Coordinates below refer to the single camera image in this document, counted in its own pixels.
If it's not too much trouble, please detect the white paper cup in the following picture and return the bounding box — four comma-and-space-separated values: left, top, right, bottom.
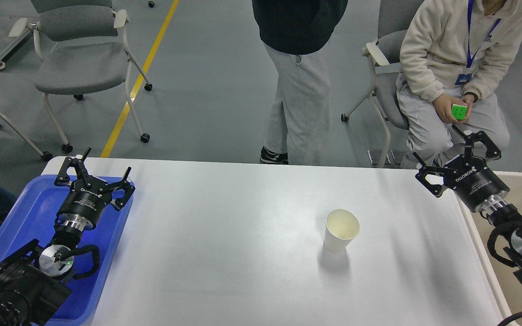
324, 209, 361, 253

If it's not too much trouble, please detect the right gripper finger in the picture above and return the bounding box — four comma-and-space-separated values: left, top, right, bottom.
452, 124, 502, 163
412, 152, 453, 198

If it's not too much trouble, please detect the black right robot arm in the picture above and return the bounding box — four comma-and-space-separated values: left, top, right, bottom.
414, 126, 522, 326

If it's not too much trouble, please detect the standing person dark jacket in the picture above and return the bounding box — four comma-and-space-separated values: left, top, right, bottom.
252, 0, 348, 166

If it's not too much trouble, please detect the blue plastic tray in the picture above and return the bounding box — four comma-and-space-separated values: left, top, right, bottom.
0, 175, 133, 326

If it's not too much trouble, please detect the beige plastic bin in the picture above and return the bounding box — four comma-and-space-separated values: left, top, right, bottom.
459, 173, 522, 326

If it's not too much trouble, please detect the blue lanyard with badge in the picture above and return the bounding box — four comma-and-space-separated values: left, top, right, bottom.
454, 0, 502, 86

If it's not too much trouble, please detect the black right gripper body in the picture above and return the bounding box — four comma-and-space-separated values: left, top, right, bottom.
444, 154, 510, 213

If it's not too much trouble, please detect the colourful puzzle cube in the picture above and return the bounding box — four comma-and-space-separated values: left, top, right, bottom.
451, 104, 468, 120

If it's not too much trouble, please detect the grey chair under person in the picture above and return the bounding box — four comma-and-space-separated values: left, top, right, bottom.
340, 0, 423, 168

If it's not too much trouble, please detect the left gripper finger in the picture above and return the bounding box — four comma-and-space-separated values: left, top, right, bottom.
106, 167, 136, 212
54, 147, 92, 187

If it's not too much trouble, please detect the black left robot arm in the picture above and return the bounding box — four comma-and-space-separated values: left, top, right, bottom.
0, 154, 136, 326

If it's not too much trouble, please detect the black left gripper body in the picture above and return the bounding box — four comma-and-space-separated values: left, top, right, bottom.
56, 177, 118, 231

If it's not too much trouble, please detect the grey office chair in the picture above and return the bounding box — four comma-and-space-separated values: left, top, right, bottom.
9, 0, 153, 154

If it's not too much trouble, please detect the seated person cream fleece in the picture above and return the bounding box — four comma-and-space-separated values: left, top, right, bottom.
396, 0, 522, 169

